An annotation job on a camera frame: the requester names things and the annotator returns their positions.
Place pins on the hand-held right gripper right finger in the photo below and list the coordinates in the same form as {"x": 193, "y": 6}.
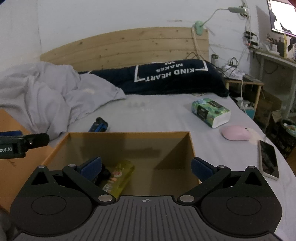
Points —
{"x": 198, "y": 168}

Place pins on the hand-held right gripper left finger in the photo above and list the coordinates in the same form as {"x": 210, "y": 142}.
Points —
{"x": 91, "y": 166}

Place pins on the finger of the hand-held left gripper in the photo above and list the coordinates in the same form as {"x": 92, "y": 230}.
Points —
{"x": 38, "y": 140}
{"x": 10, "y": 133}

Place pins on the orange cardboard box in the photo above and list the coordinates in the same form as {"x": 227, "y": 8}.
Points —
{"x": 161, "y": 143}

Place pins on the green tissue pack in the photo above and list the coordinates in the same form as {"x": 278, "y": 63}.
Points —
{"x": 208, "y": 110}

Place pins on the small black object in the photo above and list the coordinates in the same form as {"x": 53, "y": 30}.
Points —
{"x": 105, "y": 173}

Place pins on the yellow snack packet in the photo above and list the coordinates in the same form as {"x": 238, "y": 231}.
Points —
{"x": 120, "y": 178}

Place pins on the blue and black stapler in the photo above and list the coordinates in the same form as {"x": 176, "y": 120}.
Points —
{"x": 98, "y": 125}

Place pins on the grey blanket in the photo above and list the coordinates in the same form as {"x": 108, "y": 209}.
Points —
{"x": 46, "y": 92}

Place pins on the pink computer mouse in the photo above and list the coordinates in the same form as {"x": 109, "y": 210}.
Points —
{"x": 235, "y": 132}

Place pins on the white smartphone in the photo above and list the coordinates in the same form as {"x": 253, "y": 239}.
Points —
{"x": 268, "y": 160}

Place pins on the teal box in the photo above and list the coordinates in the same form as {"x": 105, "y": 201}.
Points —
{"x": 249, "y": 113}

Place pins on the brown cardboard box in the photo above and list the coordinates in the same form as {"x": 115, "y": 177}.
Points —
{"x": 266, "y": 109}

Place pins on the black trash bin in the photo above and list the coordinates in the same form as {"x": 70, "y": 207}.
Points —
{"x": 288, "y": 136}

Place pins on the navy printed pillow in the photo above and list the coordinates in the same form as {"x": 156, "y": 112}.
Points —
{"x": 166, "y": 78}

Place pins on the wooden bedside table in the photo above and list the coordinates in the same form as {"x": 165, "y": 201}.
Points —
{"x": 245, "y": 82}

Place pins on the wooden headboard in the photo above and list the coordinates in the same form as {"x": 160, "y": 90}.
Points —
{"x": 115, "y": 46}

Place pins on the white desk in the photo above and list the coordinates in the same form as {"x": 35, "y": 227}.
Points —
{"x": 277, "y": 62}

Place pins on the green clip lamp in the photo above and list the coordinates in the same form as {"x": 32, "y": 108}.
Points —
{"x": 198, "y": 26}

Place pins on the yellow bottle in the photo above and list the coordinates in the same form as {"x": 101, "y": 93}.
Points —
{"x": 285, "y": 46}

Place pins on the computer monitor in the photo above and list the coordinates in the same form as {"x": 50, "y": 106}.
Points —
{"x": 283, "y": 16}

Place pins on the wall power strip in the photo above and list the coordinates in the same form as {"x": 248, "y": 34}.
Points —
{"x": 251, "y": 38}

